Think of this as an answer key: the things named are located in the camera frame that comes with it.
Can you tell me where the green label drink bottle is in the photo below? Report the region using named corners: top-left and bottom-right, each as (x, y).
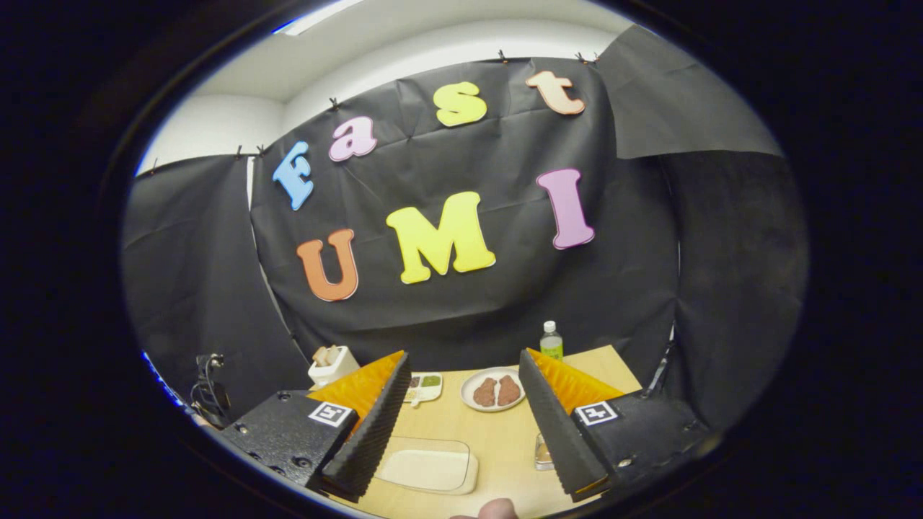
top-left (539, 321), bottom-right (565, 361)

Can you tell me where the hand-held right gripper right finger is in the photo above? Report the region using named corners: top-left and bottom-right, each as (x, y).
top-left (519, 348), bottom-right (715, 503)

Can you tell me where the white divided grain dish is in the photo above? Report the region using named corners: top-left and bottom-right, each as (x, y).
top-left (404, 372), bottom-right (444, 408)

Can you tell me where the black backdrop cloth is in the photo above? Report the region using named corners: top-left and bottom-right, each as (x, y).
top-left (121, 25), bottom-right (808, 433)

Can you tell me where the cream tray of rice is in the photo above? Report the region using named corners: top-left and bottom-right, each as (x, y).
top-left (374, 436), bottom-right (480, 496)

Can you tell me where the white toaster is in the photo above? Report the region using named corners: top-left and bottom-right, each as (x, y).
top-left (308, 345), bottom-right (361, 391)

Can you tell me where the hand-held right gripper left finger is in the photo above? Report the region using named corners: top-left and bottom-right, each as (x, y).
top-left (218, 351), bottom-right (412, 503)

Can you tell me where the white round plate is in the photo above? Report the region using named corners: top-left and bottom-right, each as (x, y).
top-left (460, 368), bottom-right (527, 413)

